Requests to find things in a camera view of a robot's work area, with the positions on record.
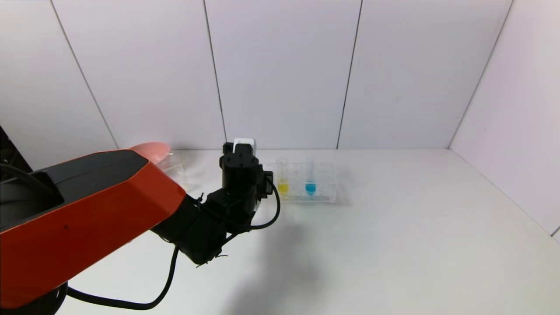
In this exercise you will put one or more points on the test tube with blue pigment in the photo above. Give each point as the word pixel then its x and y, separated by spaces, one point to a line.
pixel 310 188

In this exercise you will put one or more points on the clear plastic test tube rack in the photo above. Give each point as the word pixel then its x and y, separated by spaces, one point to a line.
pixel 326 186

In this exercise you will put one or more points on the clear glass beaker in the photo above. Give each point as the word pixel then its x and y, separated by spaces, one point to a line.
pixel 175 168

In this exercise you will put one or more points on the test tube with yellow pigment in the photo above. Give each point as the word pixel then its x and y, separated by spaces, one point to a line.
pixel 282 188

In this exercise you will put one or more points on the pink bowl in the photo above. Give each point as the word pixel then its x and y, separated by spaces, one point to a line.
pixel 151 148

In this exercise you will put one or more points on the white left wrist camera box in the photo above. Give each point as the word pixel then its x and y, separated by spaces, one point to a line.
pixel 245 143

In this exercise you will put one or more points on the black stand beside table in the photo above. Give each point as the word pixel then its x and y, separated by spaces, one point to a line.
pixel 11 153

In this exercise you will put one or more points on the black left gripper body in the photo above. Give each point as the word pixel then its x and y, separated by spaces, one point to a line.
pixel 240 175

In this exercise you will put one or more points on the orange and black left arm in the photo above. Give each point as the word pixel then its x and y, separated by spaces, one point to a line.
pixel 87 210

